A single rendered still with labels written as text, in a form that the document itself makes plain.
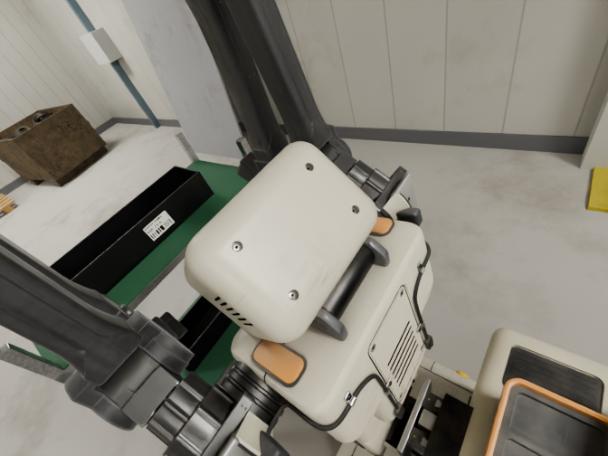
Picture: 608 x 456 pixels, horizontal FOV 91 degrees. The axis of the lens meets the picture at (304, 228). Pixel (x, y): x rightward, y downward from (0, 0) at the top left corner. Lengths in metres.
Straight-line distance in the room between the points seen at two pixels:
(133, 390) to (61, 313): 0.12
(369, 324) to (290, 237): 0.14
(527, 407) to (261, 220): 0.55
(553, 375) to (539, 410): 0.15
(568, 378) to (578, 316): 1.07
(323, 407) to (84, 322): 0.26
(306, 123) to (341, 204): 0.21
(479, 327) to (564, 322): 0.34
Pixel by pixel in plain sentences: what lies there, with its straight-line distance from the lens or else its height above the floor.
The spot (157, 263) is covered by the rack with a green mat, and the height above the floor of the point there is 0.95.
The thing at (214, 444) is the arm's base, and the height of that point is 1.21.
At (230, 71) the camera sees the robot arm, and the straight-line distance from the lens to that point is 0.58.
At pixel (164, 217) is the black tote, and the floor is 1.02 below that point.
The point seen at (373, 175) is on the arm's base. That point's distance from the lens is 0.53.
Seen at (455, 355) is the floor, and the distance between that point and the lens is 1.67.
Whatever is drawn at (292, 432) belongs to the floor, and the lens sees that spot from 1.67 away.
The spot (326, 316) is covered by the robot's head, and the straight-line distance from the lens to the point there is 0.33.
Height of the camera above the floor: 1.56
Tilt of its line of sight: 43 degrees down
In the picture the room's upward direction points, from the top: 24 degrees counter-clockwise
